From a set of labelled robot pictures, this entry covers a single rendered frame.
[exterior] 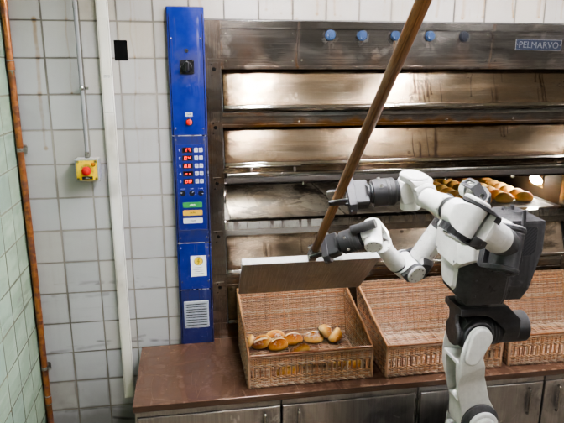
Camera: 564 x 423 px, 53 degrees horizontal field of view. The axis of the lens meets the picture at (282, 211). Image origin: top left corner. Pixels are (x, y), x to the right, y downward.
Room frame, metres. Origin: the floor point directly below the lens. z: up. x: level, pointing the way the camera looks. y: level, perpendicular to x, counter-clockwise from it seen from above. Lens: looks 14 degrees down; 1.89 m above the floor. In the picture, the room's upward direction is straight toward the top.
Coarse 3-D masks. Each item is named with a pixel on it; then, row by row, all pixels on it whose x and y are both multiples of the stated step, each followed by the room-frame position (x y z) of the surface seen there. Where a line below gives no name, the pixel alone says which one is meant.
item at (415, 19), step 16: (416, 0) 1.13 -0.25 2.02; (416, 16) 1.15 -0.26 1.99; (416, 32) 1.18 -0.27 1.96; (400, 48) 1.22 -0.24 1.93; (400, 64) 1.25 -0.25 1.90; (384, 80) 1.30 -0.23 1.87; (384, 96) 1.33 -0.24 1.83; (368, 112) 1.40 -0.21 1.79; (368, 128) 1.43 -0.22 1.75; (352, 160) 1.55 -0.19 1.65; (336, 192) 1.71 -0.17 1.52; (336, 208) 1.77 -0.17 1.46; (320, 240) 1.97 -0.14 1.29
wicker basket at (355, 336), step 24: (336, 288) 2.69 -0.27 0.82; (240, 312) 2.44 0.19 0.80; (264, 312) 2.60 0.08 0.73; (288, 312) 2.62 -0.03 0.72; (312, 312) 2.64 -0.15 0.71; (336, 312) 2.66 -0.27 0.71; (240, 336) 2.45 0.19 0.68; (360, 336) 2.41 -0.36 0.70; (264, 360) 2.17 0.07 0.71; (288, 360) 2.19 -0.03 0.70; (312, 360) 2.20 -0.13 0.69; (336, 360) 2.22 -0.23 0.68; (360, 360) 2.38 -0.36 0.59; (264, 384) 2.17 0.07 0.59; (288, 384) 2.18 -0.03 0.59
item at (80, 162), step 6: (78, 162) 2.46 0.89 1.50; (84, 162) 2.47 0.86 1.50; (90, 162) 2.47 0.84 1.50; (96, 162) 2.47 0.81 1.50; (78, 168) 2.46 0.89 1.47; (90, 168) 2.47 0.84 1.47; (96, 168) 2.47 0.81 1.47; (78, 174) 2.46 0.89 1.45; (90, 174) 2.47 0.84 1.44; (96, 174) 2.47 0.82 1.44; (78, 180) 2.46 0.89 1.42; (84, 180) 2.47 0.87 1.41; (90, 180) 2.47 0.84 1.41; (96, 180) 2.48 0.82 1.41
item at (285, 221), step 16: (528, 208) 2.91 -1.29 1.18; (544, 208) 2.91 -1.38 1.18; (560, 208) 2.91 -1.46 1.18; (240, 224) 2.65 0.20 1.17; (256, 224) 2.66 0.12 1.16; (272, 224) 2.67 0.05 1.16; (288, 224) 2.68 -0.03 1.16; (304, 224) 2.70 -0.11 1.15; (320, 224) 2.71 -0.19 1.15; (336, 224) 2.72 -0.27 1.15; (352, 224) 2.74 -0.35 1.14
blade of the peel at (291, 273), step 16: (288, 256) 2.13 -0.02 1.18; (304, 256) 2.13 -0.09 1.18; (352, 256) 2.16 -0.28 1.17; (368, 256) 2.16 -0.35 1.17; (256, 272) 2.16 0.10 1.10; (272, 272) 2.18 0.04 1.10; (288, 272) 2.19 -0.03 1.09; (304, 272) 2.21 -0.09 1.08; (320, 272) 2.23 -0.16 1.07; (336, 272) 2.25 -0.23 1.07; (352, 272) 2.27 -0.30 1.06; (368, 272) 2.29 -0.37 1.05; (240, 288) 2.29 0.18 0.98; (256, 288) 2.31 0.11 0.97; (272, 288) 2.34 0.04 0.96; (288, 288) 2.36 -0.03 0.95; (304, 288) 2.38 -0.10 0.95; (320, 288) 2.40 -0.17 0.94
